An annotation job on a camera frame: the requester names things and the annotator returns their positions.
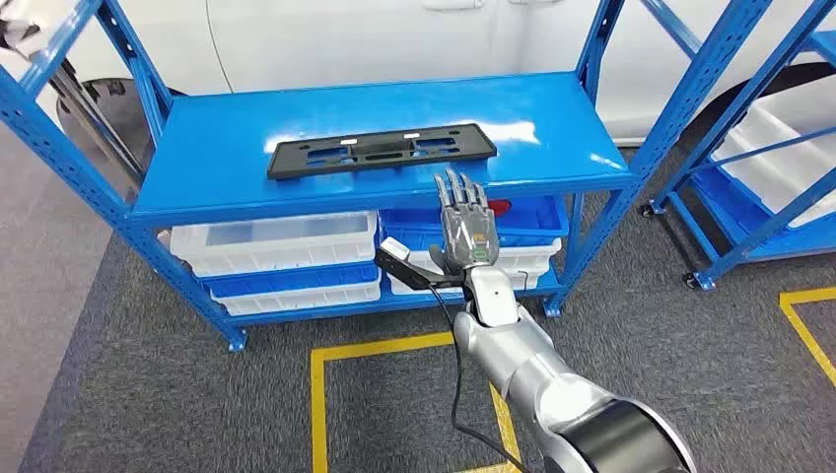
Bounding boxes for white car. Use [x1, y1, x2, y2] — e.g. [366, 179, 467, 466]
[0, 0, 836, 148]

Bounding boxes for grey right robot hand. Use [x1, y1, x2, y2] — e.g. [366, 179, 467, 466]
[427, 168, 502, 277]

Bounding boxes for blue metal shelf rack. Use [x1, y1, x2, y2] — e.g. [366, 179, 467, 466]
[0, 0, 775, 354]

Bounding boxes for clear white plastic bin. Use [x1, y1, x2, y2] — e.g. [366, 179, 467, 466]
[170, 210, 381, 279]

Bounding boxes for black plastic plate frame part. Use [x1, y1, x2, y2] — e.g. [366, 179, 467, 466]
[266, 122, 499, 181]

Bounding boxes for large blue plastic bin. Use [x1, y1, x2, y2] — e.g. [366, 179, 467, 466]
[690, 166, 836, 259]

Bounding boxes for grey metal bar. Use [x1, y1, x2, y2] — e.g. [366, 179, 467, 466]
[48, 61, 145, 190]

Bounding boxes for blue metal rack on casters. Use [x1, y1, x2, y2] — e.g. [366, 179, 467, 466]
[641, 0, 836, 292]

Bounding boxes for large white plastic bin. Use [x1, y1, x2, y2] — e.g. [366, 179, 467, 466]
[710, 75, 836, 230]

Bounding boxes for black camera cable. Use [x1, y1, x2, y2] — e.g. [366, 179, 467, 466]
[426, 284, 530, 473]

